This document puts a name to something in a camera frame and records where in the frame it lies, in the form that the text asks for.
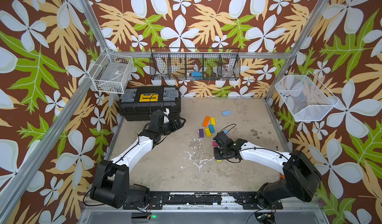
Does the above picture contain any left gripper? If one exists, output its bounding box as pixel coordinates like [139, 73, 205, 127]
[158, 116, 185, 136]

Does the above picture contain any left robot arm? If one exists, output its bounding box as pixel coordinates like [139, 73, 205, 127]
[88, 110, 186, 212]

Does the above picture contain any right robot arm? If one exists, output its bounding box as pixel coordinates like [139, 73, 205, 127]
[213, 131, 322, 208]

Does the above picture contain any yellow block lower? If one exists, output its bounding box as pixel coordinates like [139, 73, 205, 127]
[205, 128, 212, 137]

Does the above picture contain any teal block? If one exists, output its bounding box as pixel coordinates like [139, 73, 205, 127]
[209, 124, 215, 133]

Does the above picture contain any purple block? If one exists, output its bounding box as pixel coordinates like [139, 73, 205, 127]
[198, 129, 204, 138]

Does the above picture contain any small yellow block top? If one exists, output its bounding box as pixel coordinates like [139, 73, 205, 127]
[210, 117, 216, 125]

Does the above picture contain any orange block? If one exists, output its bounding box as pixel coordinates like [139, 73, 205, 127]
[203, 116, 210, 127]

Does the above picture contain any light blue block far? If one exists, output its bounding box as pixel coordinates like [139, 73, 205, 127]
[222, 110, 231, 116]

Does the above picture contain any blue object in basket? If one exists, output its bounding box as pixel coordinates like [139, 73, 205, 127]
[192, 71, 203, 80]

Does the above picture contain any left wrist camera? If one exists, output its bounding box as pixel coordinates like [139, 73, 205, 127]
[163, 108, 170, 124]

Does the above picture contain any black toolbox yellow handle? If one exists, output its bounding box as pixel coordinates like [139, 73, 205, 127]
[118, 86, 181, 121]

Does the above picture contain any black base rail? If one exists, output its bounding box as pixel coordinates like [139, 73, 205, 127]
[123, 191, 284, 210]

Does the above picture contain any black wire basket rear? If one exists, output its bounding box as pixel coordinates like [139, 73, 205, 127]
[148, 47, 241, 81]

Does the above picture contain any white wire basket left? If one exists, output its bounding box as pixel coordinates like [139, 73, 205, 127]
[89, 50, 134, 94]

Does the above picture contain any white wire basket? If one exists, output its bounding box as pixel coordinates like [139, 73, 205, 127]
[89, 50, 134, 94]
[275, 72, 339, 122]

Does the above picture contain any white wire basket right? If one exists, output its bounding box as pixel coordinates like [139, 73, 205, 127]
[275, 72, 339, 122]

